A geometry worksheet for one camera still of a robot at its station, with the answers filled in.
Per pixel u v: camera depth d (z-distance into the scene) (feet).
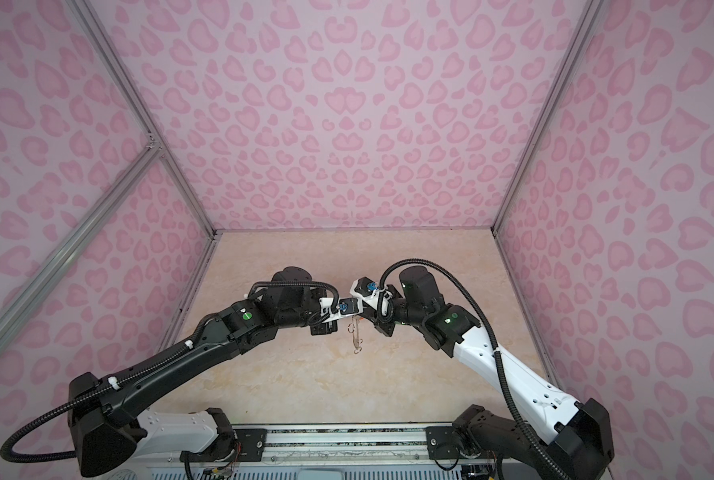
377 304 1.93
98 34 2.33
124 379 1.35
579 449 1.22
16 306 1.81
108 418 1.28
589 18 2.27
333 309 1.85
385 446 2.45
